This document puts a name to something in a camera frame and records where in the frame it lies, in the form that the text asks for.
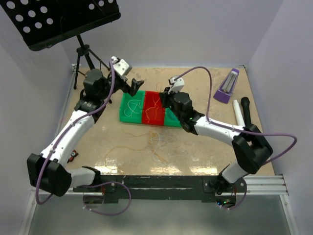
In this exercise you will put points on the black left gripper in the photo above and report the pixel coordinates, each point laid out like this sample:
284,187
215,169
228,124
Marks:
132,90

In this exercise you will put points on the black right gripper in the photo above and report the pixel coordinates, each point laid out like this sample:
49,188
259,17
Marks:
165,96

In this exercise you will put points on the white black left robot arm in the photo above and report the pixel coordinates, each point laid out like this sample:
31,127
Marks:
47,170

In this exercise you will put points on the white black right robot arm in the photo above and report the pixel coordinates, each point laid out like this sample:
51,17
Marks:
250,146

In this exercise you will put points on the red plastic bin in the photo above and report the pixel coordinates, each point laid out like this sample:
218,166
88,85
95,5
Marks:
152,112

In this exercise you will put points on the right green plastic bin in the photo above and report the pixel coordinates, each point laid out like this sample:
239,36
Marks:
170,119

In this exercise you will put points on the green plastic bin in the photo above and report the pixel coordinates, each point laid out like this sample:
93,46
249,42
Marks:
170,119
130,110

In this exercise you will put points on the left green plastic bin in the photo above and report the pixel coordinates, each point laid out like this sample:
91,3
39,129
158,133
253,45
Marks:
130,110

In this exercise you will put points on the purple metronome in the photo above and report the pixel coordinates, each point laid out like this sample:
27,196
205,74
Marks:
226,88

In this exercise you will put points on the white microphone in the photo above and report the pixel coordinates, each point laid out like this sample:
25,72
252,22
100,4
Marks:
238,113

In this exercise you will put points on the black microphone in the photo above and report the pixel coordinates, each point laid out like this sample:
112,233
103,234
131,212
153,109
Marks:
245,103

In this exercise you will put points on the black music stand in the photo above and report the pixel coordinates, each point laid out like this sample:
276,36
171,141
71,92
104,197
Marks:
31,32

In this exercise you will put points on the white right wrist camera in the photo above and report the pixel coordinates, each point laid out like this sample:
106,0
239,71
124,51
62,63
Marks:
176,84

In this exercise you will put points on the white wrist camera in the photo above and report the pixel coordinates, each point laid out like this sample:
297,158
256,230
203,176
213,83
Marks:
121,66
176,84

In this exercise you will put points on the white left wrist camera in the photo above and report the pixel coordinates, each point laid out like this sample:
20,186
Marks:
121,66

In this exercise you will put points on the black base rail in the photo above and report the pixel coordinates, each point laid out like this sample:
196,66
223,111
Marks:
151,187

